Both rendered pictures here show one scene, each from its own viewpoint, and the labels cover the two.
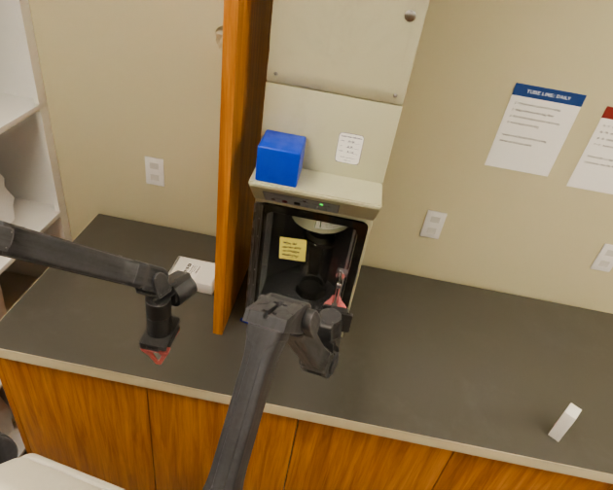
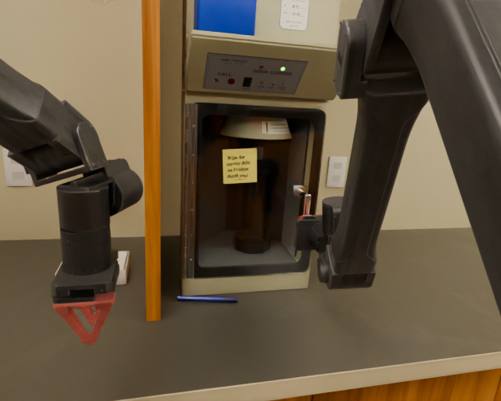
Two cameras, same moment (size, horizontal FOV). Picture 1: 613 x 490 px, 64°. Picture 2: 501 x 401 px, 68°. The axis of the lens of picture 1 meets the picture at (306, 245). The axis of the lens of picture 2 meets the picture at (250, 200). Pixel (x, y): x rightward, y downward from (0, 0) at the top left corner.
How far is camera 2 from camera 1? 80 cm
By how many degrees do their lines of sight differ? 25
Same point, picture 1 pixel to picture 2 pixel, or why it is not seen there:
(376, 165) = (325, 29)
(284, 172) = (238, 12)
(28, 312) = not seen: outside the picture
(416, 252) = not seen: hidden behind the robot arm
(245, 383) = not seen: outside the picture
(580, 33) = not seen: outside the picture
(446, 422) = (483, 333)
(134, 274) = (37, 103)
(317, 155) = (258, 21)
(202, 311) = (121, 302)
